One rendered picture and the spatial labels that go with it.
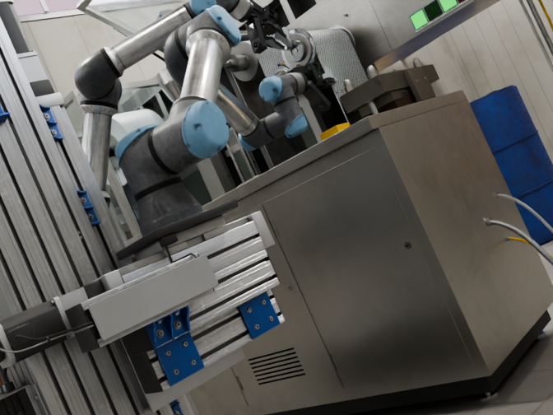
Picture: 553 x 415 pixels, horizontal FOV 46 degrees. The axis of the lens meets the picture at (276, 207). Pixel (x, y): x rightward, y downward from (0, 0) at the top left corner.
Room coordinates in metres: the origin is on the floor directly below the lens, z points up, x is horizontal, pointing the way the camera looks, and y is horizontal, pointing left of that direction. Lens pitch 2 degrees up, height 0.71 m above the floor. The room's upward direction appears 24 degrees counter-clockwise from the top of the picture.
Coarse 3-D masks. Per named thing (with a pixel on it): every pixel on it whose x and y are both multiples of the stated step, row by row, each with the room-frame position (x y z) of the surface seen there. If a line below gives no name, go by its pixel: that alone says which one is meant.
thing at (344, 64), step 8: (320, 56) 2.22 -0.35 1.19; (328, 56) 2.26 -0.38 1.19; (336, 56) 2.29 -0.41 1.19; (344, 56) 2.33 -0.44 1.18; (352, 56) 2.37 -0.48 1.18; (328, 64) 2.24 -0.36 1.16; (336, 64) 2.27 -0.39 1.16; (344, 64) 2.31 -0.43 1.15; (352, 64) 2.35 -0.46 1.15; (360, 64) 2.39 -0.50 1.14; (336, 72) 2.26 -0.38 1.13; (344, 72) 2.29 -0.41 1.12; (352, 72) 2.33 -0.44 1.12; (360, 72) 2.37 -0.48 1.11; (344, 80) 2.28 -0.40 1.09; (352, 80) 2.32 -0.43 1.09; (360, 80) 2.35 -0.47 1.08; (336, 88) 2.23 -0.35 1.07; (336, 96) 2.22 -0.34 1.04
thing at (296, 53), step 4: (292, 40) 2.23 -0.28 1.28; (296, 40) 2.22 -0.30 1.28; (300, 40) 2.23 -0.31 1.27; (292, 44) 2.24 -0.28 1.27; (296, 44) 2.22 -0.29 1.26; (300, 44) 2.21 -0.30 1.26; (292, 48) 2.24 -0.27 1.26; (296, 48) 2.23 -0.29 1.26; (300, 48) 2.22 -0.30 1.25; (304, 48) 2.22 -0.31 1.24; (288, 52) 2.25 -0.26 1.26; (292, 52) 2.25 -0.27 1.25; (296, 52) 2.23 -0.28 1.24; (300, 52) 2.22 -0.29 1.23; (304, 52) 2.22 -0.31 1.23; (288, 56) 2.26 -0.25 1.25; (292, 56) 2.25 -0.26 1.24; (296, 56) 2.24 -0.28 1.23; (300, 56) 2.23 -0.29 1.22; (304, 56) 2.23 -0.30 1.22; (292, 60) 2.25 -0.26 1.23; (296, 60) 2.24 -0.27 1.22; (300, 60) 2.25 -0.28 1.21
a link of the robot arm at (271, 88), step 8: (264, 80) 1.97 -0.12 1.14; (272, 80) 1.95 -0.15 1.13; (280, 80) 1.97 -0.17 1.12; (288, 80) 2.00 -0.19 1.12; (264, 88) 1.97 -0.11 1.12; (272, 88) 1.95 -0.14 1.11; (280, 88) 1.96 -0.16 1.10; (288, 88) 1.98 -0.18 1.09; (296, 88) 2.02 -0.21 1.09; (264, 96) 1.98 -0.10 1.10; (272, 96) 1.96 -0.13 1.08; (280, 96) 1.97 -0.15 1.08; (288, 96) 1.98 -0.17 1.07; (272, 104) 2.00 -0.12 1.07
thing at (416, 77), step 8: (408, 72) 2.16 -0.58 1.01; (416, 72) 2.20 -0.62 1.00; (424, 72) 2.23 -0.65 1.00; (408, 80) 2.17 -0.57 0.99; (416, 80) 2.18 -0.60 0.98; (424, 80) 2.22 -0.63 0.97; (416, 88) 2.16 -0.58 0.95; (424, 88) 2.20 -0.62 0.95; (416, 96) 2.17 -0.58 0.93; (424, 96) 2.18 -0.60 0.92; (432, 96) 2.22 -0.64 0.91
